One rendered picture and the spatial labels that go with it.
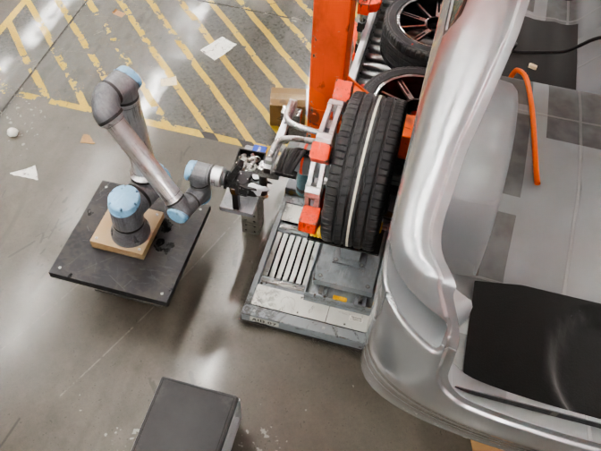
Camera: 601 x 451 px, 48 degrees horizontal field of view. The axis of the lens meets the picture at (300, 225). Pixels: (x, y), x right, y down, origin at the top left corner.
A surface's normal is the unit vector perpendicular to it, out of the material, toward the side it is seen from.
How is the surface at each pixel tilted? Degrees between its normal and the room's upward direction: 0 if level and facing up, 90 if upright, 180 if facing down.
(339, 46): 90
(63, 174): 0
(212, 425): 0
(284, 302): 0
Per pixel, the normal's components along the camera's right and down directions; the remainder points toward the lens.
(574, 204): -0.06, -0.29
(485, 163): -0.12, -0.05
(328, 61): -0.26, 0.77
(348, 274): 0.03, -0.59
